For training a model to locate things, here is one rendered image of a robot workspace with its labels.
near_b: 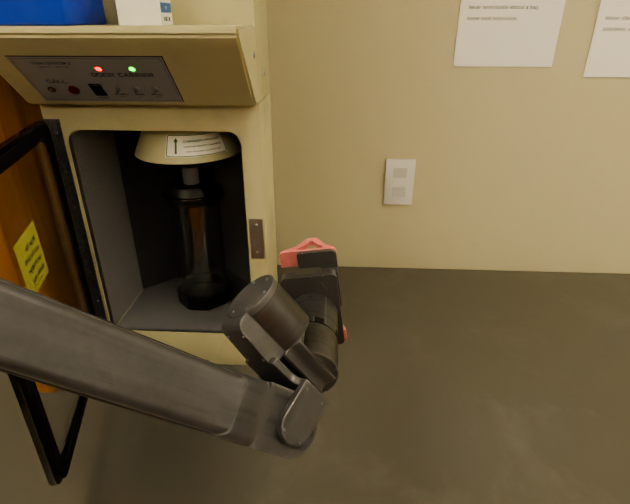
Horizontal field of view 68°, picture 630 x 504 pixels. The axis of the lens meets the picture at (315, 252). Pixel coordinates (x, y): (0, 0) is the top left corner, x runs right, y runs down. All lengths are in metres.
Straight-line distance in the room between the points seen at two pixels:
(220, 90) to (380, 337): 0.57
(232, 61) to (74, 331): 0.37
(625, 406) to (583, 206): 0.54
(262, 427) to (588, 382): 0.68
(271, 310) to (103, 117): 0.44
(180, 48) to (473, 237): 0.89
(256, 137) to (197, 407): 0.42
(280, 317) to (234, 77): 0.32
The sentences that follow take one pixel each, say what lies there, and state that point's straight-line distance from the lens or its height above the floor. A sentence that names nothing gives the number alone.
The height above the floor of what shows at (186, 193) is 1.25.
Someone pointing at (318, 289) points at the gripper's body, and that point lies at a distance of 0.55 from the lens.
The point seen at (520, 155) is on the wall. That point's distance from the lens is 1.22.
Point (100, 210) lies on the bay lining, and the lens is 0.87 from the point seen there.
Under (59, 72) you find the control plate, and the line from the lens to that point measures 0.70.
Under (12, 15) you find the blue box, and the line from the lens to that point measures 0.68.
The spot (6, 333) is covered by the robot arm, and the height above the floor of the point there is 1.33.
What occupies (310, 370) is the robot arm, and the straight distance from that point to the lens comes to 0.48.
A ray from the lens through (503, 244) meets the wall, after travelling 1.30.
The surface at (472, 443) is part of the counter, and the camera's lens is 0.81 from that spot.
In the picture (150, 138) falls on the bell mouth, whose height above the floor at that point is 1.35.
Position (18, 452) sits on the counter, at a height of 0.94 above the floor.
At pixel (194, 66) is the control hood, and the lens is 0.63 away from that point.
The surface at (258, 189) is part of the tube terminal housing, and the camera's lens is 0.73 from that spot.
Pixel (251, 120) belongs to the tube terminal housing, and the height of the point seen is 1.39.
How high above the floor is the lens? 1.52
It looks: 27 degrees down
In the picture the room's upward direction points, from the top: straight up
